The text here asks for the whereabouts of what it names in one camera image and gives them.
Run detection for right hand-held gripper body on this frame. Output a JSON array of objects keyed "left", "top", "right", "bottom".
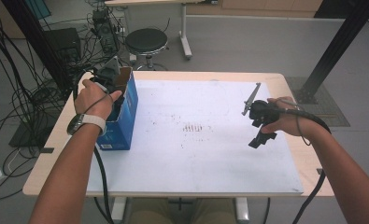
[{"left": 241, "top": 82, "right": 281, "bottom": 129}]

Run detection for black corrugated left gripper cable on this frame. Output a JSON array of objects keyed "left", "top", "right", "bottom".
[{"left": 73, "top": 69, "right": 115, "bottom": 224}]

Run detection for white table mat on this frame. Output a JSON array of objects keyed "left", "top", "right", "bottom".
[{"left": 86, "top": 78, "right": 305, "bottom": 194}]

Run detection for black corrugated right gripper cable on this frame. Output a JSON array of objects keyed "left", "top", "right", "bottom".
[{"left": 277, "top": 105, "right": 333, "bottom": 224}]

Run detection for person's left hand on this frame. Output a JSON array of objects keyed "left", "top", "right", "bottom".
[{"left": 74, "top": 78, "right": 123, "bottom": 125}]

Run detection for dark computer tower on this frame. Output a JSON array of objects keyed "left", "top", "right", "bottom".
[{"left": 92, "top": 8, "right": 121, "bottom": 54}]

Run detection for wristwatch with white strap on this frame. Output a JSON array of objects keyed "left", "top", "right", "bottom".
[{"left": 66, "top": 113, "right": 107, "bottom": 136}]

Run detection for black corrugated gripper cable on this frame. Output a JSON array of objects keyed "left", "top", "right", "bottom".
[
  {"left": 277, "top": 105, "right": 333, "bottom": 224},
  {"left": 73, "top": 69, "right": 115, "bottom": 224}
]

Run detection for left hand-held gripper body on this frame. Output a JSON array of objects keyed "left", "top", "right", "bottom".
[{"left": 90, "top": 55, "right": 126, "bottom": 94}]

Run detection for teal panel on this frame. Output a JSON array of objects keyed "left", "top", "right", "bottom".
[{"left": 22, "top": 0, "right": 52, "bottom": 20}]

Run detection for thin black wrist cord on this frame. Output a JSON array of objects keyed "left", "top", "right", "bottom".
[
  {"left": 294, "top": 105, "right": 313, "bottom": 147},
  {"left": 81, "top": 92, "right": 115, "bottom": 116}
]

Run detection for black round stool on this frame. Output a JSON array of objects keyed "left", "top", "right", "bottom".
[{"left": 124, "top": 27, "right": 169, "bottom": 71}]

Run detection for desk with white legs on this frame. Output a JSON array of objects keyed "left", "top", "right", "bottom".
[{"left": 104, "top": 0, "right": 219, "bottom": 60}]

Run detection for bundle of black cables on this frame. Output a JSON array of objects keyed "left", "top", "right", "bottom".
[{"left": 0, "top": 0, "right": 94, "bottom": 202}]

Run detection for white table leg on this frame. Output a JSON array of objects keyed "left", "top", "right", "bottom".
[
  {"left": 234, "top": 197, "right": 250, "bottom": 223},
  {"left": 110, "top": 196, "right": 128, "bottom": 223}
]

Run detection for black box-shaped device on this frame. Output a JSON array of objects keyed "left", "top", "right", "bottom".
[{"left": 43, "top": 27, "right": 82, "bottom": 63}]

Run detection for blue cardboard box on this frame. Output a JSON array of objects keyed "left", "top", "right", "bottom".
[{"left": 96, "top": 66, "right": 139, "bottom": 151}]

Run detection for dark floor plate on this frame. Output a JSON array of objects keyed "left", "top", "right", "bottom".
[{"left": 7, "top": 119, "right": 52, "bottom": 148}]

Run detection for person's right hand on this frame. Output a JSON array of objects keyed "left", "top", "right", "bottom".
[{"left": 261, "top": 96, "right": 314, "bottom": 138}]

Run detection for black metal frame post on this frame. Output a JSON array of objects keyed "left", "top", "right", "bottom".
[
  {"left": 1, "top": 0, "right": 73, "bottom": 94},
  {"left": 297, "top": 0, "right": 369, "bottom": 104}
]

